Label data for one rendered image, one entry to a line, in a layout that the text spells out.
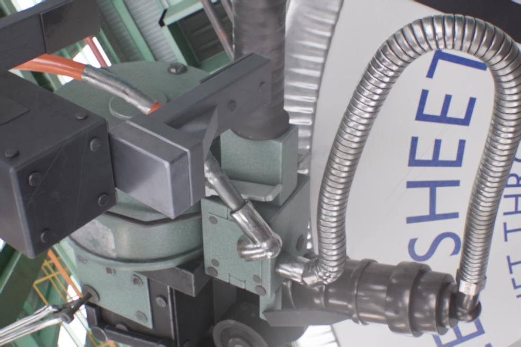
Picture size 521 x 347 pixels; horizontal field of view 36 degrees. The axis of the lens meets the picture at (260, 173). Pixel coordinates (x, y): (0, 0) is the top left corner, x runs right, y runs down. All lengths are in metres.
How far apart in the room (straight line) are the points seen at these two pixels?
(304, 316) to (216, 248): 0.08
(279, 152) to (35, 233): 0.24
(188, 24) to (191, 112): 6.91
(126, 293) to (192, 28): 6.64
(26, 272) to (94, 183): 5.27
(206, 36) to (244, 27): 6.79
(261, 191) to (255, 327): 0.16
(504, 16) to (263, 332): 0.35
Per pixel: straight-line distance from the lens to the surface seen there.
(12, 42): 0.47
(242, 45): 0.52
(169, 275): 0.64
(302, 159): 0.58
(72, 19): 0.49
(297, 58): 0.73
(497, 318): 0.89
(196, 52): 7.34
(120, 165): 0.36
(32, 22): 0.48
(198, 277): 0.63
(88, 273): 0.71
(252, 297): 0.73
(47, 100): 0.37
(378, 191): 0.79
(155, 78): 0.66
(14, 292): 5.39
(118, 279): 0.69
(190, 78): 0.65
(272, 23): 0.51
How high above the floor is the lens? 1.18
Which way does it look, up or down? 9 degrees up
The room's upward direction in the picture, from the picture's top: 114 degrees counter-clockwise
